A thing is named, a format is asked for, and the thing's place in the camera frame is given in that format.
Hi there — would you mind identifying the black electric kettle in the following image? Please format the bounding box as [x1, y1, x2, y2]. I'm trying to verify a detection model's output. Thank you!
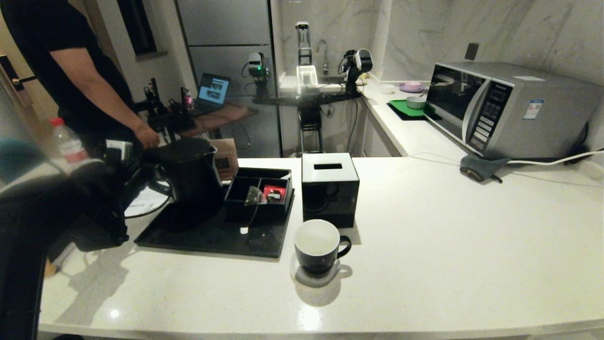
[153, 138, 225, 223]

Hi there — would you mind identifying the person's bare hand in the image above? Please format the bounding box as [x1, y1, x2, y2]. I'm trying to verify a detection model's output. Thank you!
[134, 122, 161, 151]

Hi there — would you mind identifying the white printed paper sheet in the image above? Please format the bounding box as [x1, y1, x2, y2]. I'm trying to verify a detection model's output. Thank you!
[124, 187, 171, 218]

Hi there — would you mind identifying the plastic bottle red cap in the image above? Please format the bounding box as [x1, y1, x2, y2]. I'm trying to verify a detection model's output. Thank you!
[50, 117, 90, 163]

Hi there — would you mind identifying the brown QR code sign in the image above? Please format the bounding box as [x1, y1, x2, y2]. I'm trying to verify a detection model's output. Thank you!
[208, 138, 240, 181]

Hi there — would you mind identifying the black serving tray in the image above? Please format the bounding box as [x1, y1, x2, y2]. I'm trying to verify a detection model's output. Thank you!
[134, 189, 295, 259]

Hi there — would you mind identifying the wooden desk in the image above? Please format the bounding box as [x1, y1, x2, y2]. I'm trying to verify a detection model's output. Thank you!
[179, 105, 259, 139]

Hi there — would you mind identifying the open laptop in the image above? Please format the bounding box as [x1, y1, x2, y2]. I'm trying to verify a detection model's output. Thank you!
[191, 73, 232, 117]

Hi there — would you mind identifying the beige wooden door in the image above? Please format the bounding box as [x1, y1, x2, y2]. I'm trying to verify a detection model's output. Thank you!
[0, 14, 53, 135]

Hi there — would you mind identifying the black compartment organizer box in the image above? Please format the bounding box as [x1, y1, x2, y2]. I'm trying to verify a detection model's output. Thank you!
[224, 168, 293, 221]

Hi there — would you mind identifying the red sachet packet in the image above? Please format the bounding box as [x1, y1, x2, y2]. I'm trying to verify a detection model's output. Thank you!
[263, 186, 286, 204]

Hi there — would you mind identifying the dark window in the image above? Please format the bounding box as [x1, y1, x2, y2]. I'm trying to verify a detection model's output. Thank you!
[117, 0, 159, 58]

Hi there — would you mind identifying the person in black t-shirt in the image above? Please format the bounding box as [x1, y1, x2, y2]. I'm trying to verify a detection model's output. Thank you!
[0, 0, 161, 152]

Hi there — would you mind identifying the grey refrigerator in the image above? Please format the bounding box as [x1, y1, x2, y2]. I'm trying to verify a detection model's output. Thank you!
[176, 0, 284, 158]

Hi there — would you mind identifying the white dish rack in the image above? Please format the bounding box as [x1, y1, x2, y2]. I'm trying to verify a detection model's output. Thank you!
[296, 66, 319, 94]

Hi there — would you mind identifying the black tissue box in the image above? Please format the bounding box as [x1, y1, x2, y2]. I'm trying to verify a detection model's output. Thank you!
[301, 152, 360, 228]

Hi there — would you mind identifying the black cup white inside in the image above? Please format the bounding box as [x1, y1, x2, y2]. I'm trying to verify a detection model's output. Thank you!
[294, 219, 352, 273]

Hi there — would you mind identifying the upright black gripper stand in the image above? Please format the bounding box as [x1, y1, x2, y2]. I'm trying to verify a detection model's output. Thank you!
[296, 22, 313, 67]

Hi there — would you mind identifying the white saucer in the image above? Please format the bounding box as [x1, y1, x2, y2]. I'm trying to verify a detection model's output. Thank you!
[291, 257, 341, 288]

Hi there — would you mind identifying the green cutting mat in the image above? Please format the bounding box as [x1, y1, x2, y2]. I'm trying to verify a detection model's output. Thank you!
[387, 100, 442, 121]

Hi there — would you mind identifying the green cutting board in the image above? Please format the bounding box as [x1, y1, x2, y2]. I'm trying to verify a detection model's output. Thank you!
[389, 99, 428, 118]

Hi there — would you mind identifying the grey-blue cloth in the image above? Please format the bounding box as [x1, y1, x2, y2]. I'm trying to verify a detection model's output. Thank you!
[459, 154, 510, 183]

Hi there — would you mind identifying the silver microwave oven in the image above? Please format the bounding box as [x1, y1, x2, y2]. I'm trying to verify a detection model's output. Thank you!
[423, 61, 603, 160]

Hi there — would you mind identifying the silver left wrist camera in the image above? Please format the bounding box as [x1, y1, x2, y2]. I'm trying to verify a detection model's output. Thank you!
[105, 139, 134, 163]

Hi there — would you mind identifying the pyramid tea bag with string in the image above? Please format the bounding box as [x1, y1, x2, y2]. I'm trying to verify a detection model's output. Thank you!
[241, 187, 268, 236]

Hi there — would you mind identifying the dark door handle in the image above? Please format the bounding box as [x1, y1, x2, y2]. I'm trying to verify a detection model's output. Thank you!
[0, 54, 37, 107]

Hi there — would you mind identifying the thick white power cable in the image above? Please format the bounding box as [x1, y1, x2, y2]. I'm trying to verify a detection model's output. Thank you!
[505, 148, 604, 166]

